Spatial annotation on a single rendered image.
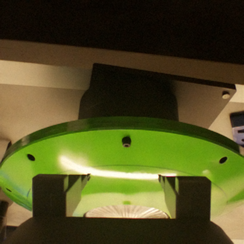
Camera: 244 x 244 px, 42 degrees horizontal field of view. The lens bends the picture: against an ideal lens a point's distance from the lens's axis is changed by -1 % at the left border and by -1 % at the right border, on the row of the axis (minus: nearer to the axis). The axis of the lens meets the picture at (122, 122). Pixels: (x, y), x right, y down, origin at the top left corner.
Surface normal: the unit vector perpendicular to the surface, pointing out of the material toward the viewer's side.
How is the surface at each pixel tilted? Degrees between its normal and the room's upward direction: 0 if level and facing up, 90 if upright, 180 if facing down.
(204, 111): 0
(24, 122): 0
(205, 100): 0
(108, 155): 24
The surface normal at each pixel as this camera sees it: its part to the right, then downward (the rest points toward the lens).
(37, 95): -0.02, 0.83
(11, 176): -0.39, 0.63
